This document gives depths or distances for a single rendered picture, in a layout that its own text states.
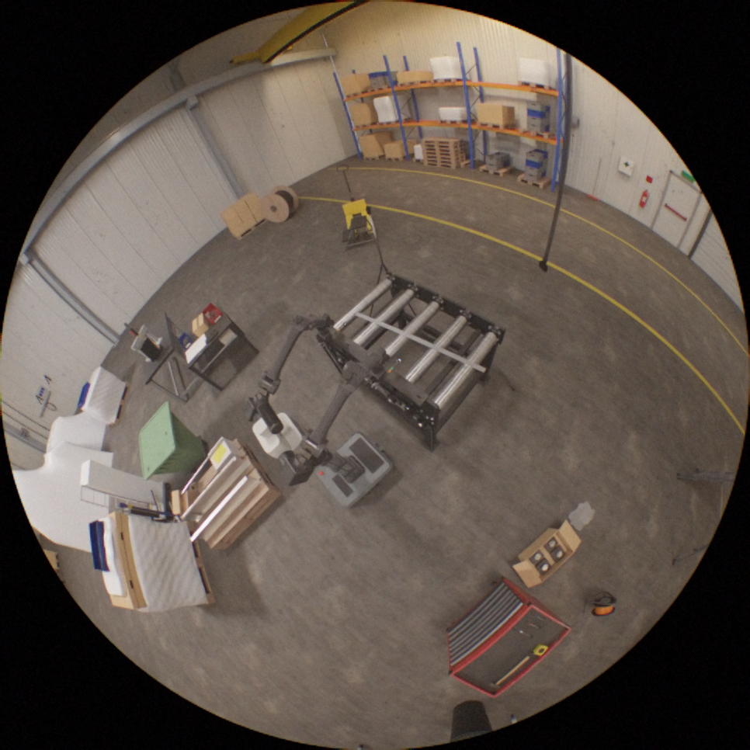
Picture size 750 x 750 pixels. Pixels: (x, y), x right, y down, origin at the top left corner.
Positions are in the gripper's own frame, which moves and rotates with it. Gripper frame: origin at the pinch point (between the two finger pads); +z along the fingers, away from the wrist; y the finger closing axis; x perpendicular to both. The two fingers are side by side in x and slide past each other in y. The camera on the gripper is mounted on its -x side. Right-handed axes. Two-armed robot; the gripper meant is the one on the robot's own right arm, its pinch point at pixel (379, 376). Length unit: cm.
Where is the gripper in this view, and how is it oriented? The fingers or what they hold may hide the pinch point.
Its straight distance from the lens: 159.0
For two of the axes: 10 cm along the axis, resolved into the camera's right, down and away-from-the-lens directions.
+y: -7.0, -5.4, 4.7
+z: 2.1, 4.7, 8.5
